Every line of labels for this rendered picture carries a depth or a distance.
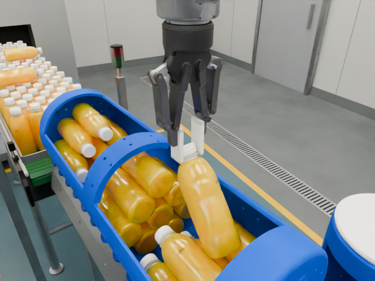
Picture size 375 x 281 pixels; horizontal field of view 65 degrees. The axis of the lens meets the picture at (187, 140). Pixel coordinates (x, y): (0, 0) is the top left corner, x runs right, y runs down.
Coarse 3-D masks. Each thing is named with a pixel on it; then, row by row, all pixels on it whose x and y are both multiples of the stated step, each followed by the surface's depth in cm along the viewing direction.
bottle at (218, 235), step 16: (192, 160) 53; (192, 176) 51; (208, 176) 52; (192, 192) 51; (208, 192) 51; (192, 208) 52; (208, 208) 51; (224, 208) 52; (208, 224) 51; (224, 224) 51; (208, 240) 51; (224, 240) 51; (240, 240) 53; (208, 256) 52; (224, 256) 51
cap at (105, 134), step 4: (104, 128) 88; (108, 128) 88; (100, 132) 87; (104, 132) 87; (108, 132) 88; (112, 132) 89; (100, 136) 87; (104, 136) 88; (108, 136) 89; (112, 136) 89; (104, 140) 88
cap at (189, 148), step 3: (186, 144) 53; (189, 144) 53; (192, 144) 53; (186, 147) 53; (189, 147) 53; (192, 147) 53; (195, 147) 54; (186, 150) 53; (189, 150) 53; (192, 150) 53; (195, 150) 54; (186, 153) 53; (189, 153) 53
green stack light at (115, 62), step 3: (111, 57) 149; (114, 57) 147; (117, 57) 147; (120, 57) 147; (123, 57) 149; (114, 60) 147; (117, 60) 147; (120, 60) 148; (123, 60) 149; (114, 63) 148; (117, 63) 148; (120, 63) 148; (123, 63) 150; (114, 66) 149; (117, 66) 149; (120, 66) 149
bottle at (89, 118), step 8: (80, 104) 99; (88, 104) 100; (80, 112) 96; (88, 112) 94; (96, 112) 94; (80, 120) 94; (88, 120) 91; (96, 120) 90; (104, 120) 91; (88, 128) 90; (96, 128) 89; (96, 136) 90
